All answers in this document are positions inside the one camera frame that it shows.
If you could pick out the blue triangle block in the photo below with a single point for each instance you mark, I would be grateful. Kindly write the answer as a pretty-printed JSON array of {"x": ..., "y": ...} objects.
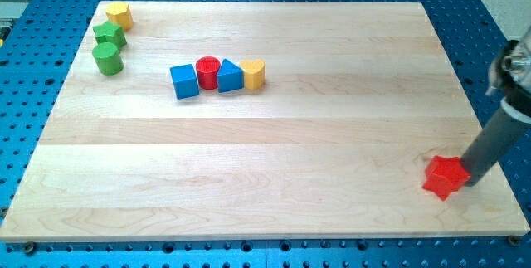
[{"x": 229, "y": 77}]

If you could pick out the green star block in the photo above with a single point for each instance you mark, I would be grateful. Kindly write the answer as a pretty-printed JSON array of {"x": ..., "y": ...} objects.
[{"x": 110, "y": 32}]

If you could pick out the red star block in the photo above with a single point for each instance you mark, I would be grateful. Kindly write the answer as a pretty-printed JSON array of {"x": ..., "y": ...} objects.
[{"x": 445, "y": 176}]

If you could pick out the yellow heart block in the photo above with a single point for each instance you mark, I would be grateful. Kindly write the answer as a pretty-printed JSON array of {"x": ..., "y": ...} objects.
[{"x": 254, "y": 73}]

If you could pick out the red cylinder block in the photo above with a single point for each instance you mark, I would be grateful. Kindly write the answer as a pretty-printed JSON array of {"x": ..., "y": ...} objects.
[{"x": 207, "y": 68}]

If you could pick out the wooden board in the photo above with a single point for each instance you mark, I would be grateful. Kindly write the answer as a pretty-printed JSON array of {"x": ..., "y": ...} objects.
[{"x": 357, "y": 99}]

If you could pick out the blue cube block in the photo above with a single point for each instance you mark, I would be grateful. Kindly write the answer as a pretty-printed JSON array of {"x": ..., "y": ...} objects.
[{"x": 184, "y": 81}]

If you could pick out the green cylinder block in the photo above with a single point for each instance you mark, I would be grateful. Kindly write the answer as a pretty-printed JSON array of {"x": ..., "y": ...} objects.
[{"x": 107, "y": 58}]

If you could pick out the yellow hexagon block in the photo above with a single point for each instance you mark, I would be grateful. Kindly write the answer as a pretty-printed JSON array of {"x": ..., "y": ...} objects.
[{"x": 119, "y": 13}]

